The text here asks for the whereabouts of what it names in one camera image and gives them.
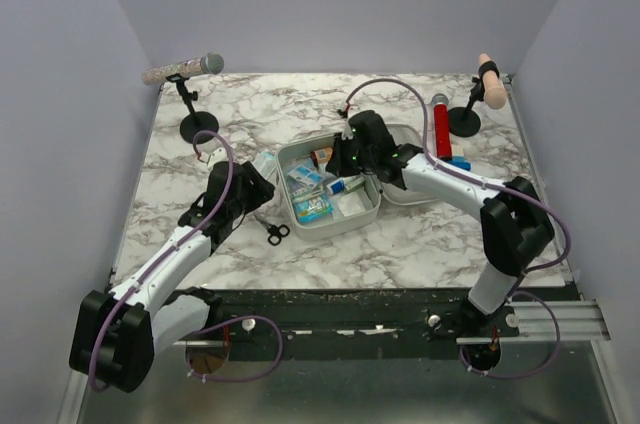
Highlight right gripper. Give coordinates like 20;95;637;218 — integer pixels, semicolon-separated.
325;131;376;178

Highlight green medicine box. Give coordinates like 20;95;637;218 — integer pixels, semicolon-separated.
343;175;366;193

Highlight amber medicine bottle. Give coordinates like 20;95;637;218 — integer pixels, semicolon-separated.
310;147;333;167

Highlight blue white wipes packet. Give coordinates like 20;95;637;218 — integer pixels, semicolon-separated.
287;165;324;189

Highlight white gauze pad pack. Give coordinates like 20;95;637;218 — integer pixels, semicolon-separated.
334;192;372;218

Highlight cotton swab bag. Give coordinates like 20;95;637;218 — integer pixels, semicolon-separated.
294;194;333;224

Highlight grey medicine kit case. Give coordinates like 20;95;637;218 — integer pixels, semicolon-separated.
275;133;436;241

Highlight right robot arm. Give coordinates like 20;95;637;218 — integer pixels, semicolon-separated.
327;110;555;336

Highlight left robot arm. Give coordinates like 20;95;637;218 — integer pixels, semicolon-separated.
69;161;275;392

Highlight red toy microphone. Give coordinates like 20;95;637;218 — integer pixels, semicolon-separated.
431;93;453;161

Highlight left black mic stand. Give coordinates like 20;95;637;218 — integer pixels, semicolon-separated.
166;74;219;144

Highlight black mic stand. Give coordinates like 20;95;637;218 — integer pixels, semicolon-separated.
166;74;219;144
447;77;485;138

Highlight blue toy brick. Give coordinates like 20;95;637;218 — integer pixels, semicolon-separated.
449;156;471;171

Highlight right black mic stand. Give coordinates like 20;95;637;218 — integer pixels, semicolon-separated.
447;77;485;138

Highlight glitter microphone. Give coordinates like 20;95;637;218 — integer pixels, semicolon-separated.
142;53;225;85

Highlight beige wooden microphone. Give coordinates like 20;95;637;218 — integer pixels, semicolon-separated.
478;53;507;110

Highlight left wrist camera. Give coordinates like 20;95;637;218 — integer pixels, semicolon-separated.
199;146;228;167

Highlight black handled scissors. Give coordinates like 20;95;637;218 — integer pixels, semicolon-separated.
253;213;290;246

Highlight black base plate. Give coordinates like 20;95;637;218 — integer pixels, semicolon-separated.
164;285;551;362

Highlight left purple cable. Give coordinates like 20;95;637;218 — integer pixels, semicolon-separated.
87;130;284;392

